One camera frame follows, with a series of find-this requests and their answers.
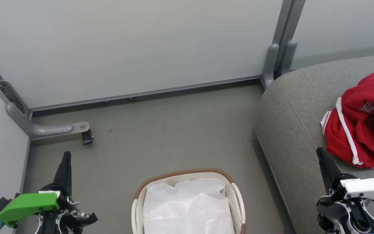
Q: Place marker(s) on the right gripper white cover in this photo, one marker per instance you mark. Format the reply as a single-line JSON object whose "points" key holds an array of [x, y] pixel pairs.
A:
{"points": [[365, 188]]}

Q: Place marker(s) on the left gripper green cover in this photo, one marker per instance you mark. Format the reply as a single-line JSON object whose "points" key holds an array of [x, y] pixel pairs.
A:
{"points": [[28, 204]]}

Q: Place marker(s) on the red garment with white trim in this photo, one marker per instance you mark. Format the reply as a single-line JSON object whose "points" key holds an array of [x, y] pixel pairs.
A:
{"points": [[362, 136]]}

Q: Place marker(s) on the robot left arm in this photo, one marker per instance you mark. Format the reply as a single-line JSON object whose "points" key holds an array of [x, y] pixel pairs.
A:
{"points": [[49, 224]]}

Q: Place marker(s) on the white laundry basket brown rim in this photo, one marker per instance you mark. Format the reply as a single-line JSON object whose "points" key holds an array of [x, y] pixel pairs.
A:
{"points": [[236, 201]]}

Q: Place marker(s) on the black caster wheel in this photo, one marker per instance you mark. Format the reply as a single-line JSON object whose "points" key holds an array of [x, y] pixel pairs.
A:
{"points": [[87, 138]]}

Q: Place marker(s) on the grey partition support foot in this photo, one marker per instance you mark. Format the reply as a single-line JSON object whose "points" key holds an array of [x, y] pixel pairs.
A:
{"points": [[44, 129]]}

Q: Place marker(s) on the grey fabric sofa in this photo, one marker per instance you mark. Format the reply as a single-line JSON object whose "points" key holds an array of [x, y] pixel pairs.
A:
{"points": [[291, 130]]}

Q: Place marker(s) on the white cloth bag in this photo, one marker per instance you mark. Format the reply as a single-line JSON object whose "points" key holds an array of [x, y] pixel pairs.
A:
{"points": [[187, 208]]}

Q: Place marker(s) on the grey partition corner frame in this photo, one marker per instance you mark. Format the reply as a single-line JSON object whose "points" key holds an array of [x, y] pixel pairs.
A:
{"points": [[10, 92]]}

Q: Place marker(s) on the grey partition bottom rail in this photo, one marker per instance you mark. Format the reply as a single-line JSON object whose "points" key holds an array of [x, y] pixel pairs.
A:
{"points": [[148, 92]]}

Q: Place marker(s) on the grey partition post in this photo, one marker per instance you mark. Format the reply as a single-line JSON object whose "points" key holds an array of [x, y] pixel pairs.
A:
{"points": [[282, 39]]}

